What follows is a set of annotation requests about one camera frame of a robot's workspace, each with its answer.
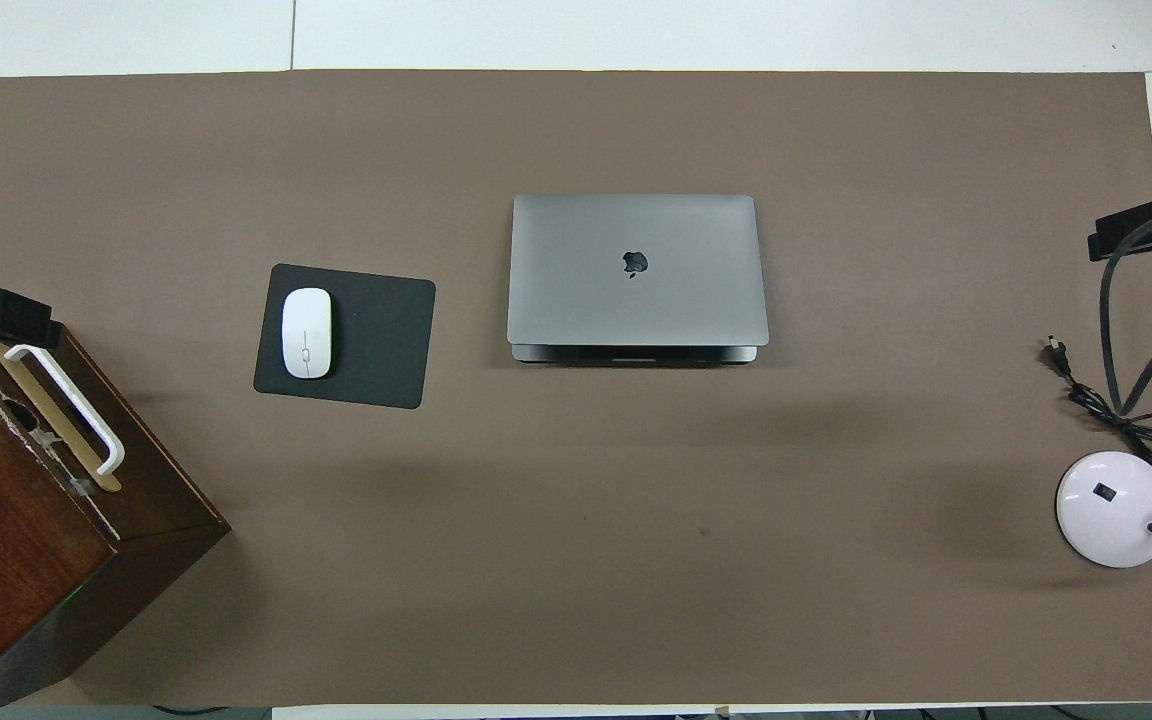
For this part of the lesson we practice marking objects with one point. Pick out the black mouse pad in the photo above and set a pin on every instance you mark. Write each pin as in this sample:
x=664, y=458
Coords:
x=376, y=330

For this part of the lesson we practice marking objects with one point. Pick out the brown table mat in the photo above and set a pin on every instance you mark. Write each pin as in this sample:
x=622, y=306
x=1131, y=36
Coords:
x=536, y=550

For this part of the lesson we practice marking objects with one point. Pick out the white computer mouse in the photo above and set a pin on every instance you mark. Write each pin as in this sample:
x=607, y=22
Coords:
x=306, y=332

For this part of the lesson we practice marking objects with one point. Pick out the white desk lamp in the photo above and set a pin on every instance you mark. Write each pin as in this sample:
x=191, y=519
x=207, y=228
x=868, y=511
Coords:
x=1111, y=510

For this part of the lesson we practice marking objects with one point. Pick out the grey aluminium laptop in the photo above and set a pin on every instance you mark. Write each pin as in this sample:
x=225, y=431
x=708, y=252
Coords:
x=636, y=290

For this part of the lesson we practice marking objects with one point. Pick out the dark brown wooden box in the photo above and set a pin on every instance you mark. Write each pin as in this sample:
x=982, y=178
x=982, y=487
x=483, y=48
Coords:
x=6, y=560

